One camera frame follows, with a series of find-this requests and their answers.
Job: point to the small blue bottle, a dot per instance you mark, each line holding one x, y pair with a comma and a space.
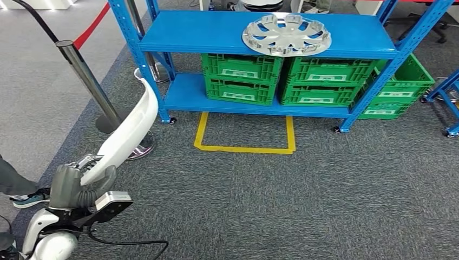
211, 5

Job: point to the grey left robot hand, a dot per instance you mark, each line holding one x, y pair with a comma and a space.
64, 186

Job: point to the white desk side panel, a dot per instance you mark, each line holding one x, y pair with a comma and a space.
367, 6
204, 4
297, 5

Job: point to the black office chair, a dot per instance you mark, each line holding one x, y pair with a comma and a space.
435, 30

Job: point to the green plastic crate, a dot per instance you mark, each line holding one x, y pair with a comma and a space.
301, 71
215, 66
294, 97
398, 109
215, 91
412, 82

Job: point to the red barrier belt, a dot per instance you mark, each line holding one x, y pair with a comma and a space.
91, 27

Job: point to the grey wheel hubcap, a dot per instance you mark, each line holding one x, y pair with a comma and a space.
287, 36

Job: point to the white curved plastic car part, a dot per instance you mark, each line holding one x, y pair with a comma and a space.
129, 132

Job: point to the white display plinth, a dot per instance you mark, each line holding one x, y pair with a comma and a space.
36, 3

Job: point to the standing person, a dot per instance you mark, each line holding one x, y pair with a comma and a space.
317, 10

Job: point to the yellow floor tape square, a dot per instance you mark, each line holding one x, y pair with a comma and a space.
291, 132

